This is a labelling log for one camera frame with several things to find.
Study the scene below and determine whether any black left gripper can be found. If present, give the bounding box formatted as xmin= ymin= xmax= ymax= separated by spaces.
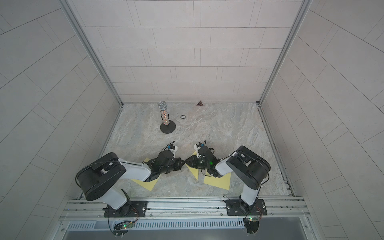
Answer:
xmin=160 ymin=158 xmax=187 ymax=175

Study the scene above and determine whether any yellow square paper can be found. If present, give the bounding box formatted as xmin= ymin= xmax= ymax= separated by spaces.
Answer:
xmin=187 ymin=151 xmax=199 ymax=181

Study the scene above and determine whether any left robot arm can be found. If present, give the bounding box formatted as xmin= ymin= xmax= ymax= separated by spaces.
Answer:
xmin=75 ymin=149 xmax=185 ymax=210

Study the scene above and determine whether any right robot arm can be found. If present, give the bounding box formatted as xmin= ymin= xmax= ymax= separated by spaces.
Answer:
xmin=186 ymin=143 xmax=271 ymax=207

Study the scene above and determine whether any black round-base stand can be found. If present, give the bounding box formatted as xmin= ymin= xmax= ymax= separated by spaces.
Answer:
xmin=158 ymin=101 xmax=176 ymax=134

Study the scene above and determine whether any vent grille strip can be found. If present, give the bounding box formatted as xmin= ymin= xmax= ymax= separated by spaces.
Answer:
xmin=67 ymin=219 xmax=245 ymax=231

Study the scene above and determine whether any left circuit board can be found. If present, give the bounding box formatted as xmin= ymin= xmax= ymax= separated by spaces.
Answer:
xmin=113 ymin=221 xmax=135 ymax=238

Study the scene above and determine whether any circuit board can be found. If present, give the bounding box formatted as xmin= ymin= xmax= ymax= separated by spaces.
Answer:
xmin=113 ymin=221 xmax=135 ymax=238
xmin=243 ymin=218 xmax=260 ymax=235

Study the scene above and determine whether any right circuit board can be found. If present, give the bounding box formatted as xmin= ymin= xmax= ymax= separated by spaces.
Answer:
xmin=243 ymin=218 xmax=260 ymax=235

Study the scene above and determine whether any metal corner profile left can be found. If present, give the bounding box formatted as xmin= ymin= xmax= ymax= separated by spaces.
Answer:
xmin=58 ymin=0 xmax=124 ymax=108

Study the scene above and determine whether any metal corner profile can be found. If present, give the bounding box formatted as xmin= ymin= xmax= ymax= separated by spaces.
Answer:
xmin=258 ymin=0 xmax=312 ymax=106
xmin=58 ymin=0 xmax=124 ymax=108

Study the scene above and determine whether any metal corner profile right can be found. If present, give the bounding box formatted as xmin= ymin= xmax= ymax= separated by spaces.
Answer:
xmin=258 ymin=0 xmax=312 ymax=106

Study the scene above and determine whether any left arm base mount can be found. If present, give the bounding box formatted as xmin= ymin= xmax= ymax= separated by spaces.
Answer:
xmin=101 ymin=188 xmax=149 ymax=218

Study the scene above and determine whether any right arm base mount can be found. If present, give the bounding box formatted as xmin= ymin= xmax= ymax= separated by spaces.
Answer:
xmin=223 ymin=196 xmax=268 ymax=217

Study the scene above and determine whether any aluminium rail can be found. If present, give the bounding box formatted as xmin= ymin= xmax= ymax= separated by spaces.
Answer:
xmin=61 ymin=196 xmax=310 ymax=221

